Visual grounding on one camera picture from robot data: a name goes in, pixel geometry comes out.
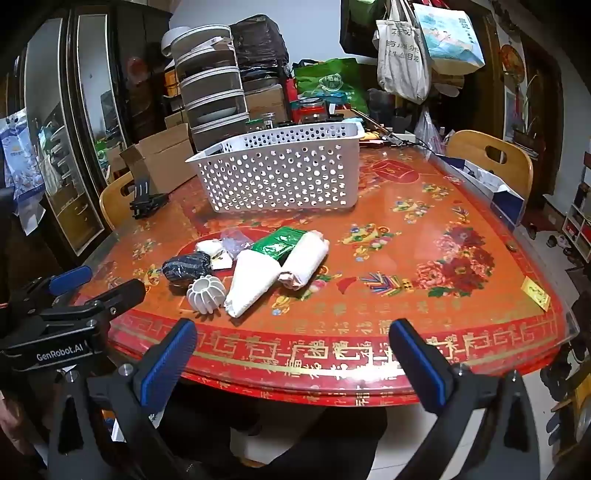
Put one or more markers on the stacked white food cover tower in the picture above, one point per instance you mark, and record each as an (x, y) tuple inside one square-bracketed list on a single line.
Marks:
[(212, 92)]

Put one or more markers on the black phone holder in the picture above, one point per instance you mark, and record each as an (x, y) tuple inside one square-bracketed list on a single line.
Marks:
[(145, 201)]

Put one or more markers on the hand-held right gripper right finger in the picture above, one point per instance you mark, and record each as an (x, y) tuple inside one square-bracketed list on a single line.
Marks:
[(418, 369)]

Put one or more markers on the shelf of boxes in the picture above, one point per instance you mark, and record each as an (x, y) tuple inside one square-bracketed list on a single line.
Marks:
[(579, 221)]

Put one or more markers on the blue and white plastic bag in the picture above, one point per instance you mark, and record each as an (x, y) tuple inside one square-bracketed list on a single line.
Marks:
[(18, 157)]

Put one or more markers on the dark mirrored cabinet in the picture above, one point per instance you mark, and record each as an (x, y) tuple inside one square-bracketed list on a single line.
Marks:
[(60, 138)]

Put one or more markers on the white perforated plastic basket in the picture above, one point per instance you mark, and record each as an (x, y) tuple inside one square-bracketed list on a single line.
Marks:
[(277, 175)]

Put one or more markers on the wooden chair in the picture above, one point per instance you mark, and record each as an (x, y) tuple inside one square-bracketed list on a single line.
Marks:
[(113, 198), (512, 170)]

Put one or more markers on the open cardboard box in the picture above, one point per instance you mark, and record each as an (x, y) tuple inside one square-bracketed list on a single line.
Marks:
[(161, 157)]

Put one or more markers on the beige canvas tote bag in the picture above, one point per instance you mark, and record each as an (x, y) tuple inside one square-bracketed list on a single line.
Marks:
[(401, 64)]

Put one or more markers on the yellow card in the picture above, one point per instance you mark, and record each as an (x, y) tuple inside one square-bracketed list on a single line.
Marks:
[(535, 294)]

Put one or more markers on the white foam fruit net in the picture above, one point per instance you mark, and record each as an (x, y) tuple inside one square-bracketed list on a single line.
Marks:
[(206, 295)]

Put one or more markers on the clear hanging plastic bag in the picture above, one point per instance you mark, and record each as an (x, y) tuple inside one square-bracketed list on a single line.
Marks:
[(429, 131)]

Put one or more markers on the round red wall ornament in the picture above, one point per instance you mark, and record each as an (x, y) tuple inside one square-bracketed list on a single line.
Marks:
[(513, 62)]

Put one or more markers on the blue printed tote bag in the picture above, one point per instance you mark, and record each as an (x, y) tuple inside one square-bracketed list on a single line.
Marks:
[(448, 41)]

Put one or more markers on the red floral tablecloth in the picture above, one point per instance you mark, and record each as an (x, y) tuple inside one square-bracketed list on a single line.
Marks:
[(415, 240)]

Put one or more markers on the blue and white box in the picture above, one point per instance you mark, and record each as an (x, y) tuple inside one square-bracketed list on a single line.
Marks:
[(505, 201)]

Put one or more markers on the black hanging bag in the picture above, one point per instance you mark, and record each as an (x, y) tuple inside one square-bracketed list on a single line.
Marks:
[(358, 27)]

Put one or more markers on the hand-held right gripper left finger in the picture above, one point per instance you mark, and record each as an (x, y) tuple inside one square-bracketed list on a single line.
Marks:
[(168, 367)]

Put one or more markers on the brown cardboard carton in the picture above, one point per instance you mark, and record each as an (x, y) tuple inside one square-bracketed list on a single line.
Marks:
[(265, 104)]

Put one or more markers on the black plastic bag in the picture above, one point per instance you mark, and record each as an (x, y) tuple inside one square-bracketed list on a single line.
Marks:
[(258, 41)]

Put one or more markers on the large white packet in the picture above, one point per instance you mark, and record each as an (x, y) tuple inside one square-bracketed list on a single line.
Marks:
[(249, 286)]

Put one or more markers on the small white packet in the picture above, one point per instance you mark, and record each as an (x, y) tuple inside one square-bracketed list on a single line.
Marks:
[(210, 249)]

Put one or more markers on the green shopping bag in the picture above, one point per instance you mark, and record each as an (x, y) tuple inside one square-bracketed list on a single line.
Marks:
[(332, 83)]

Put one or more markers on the pickle jar with red label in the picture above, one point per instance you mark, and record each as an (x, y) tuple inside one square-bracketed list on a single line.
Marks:
[(311, 111)]

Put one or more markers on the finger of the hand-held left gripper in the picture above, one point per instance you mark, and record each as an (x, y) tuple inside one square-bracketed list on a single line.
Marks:
[(122, 293), (69, 278)]

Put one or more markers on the green packet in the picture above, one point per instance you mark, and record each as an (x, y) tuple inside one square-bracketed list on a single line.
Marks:
[(277, 244)]

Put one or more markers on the dark patterned pouch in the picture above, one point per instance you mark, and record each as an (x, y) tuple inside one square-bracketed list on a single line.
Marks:
[(184, 267)]

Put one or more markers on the white round device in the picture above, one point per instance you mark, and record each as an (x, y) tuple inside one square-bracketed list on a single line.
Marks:
[(173, 39)]

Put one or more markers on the clear plastic zip bag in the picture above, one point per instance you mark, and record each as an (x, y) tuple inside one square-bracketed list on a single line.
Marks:
[(235, 239)]

